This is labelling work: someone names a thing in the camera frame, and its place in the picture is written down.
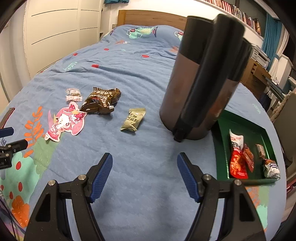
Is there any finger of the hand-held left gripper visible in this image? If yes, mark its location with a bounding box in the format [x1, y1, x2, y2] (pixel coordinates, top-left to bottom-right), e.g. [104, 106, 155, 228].
[0, 139, 28, 154]
[0, 107, 15, 138]

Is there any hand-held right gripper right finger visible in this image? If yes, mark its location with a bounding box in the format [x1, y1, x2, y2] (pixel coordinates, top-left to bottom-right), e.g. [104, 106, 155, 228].
[177, 152, 266, 241]

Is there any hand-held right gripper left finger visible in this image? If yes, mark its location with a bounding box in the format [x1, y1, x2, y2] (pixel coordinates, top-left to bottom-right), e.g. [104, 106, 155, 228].
[24, 152, 114, 241]

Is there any red white snack packet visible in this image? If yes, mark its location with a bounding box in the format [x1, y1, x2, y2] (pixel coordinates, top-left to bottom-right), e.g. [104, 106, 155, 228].
[229, 129, 249, 179]

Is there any green tray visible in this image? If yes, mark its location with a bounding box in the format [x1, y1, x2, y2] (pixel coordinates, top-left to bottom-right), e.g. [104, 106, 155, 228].
[211, 109, 278, 186]

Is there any pink cartoon snack packet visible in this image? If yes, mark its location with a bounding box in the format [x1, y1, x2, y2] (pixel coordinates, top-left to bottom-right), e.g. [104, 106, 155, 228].
[44, 101, 88, 141]

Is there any brown red snack packet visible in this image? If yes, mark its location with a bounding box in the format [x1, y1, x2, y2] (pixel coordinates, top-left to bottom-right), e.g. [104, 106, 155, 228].
[243, 144, 255, 172]

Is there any olive green snack packet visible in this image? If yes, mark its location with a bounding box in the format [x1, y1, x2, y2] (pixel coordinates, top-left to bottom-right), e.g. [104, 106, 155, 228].
[120, 108, 147, 132]

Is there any small caramel candy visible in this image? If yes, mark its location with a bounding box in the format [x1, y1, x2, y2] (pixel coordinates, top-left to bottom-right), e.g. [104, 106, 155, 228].
[255, 144, 266, 158]

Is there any small clear candy packet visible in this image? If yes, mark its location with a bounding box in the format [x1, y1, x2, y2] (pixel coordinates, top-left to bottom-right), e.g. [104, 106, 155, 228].
[65, 88, 83, 102]

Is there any dark brown snack bag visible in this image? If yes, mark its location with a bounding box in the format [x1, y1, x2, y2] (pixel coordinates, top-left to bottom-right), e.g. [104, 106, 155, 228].
[80, 87, 122, 115]

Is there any white blue snack bag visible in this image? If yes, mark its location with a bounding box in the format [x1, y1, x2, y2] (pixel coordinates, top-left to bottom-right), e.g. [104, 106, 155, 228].
[262, 158, 281, 179]

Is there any black and grey kettle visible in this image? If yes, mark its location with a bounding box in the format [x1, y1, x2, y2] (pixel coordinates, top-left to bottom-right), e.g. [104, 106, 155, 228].
[159, 14, 252, 142]

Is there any grey chair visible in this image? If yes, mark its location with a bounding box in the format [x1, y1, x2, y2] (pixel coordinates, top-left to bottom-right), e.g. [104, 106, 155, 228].
[272, 102, 296, 163]

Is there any dark blue bag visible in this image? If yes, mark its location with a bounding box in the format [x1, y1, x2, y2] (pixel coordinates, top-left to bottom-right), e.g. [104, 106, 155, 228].
[259, 88, 272, 110]

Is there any white wardrobe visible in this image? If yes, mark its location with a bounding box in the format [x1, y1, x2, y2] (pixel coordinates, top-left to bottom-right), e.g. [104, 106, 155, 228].
[23, 0, 103, 78]

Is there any wooden cabinet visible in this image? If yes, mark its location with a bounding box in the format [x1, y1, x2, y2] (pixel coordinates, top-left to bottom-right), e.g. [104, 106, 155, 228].
[240, 58, 272, 91]

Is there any grey desk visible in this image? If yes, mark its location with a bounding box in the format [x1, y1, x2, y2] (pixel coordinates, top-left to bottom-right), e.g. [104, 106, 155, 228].
[265, 76, 286, 98]

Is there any white printer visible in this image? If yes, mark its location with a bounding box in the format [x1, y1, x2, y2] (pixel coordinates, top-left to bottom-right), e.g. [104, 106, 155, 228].
[250, 44, 271, 69]

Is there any wooden headboard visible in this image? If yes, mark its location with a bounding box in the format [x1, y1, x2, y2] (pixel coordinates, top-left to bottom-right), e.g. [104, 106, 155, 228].
[117, 10, 188, 29]

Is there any row of books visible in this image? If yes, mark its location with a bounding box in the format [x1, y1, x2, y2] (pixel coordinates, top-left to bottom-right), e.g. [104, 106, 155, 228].
[203, 0, 262, 35]

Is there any beige rope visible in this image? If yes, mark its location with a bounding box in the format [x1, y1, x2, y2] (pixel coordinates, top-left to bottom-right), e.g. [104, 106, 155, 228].
[269, 91, 293, 121]

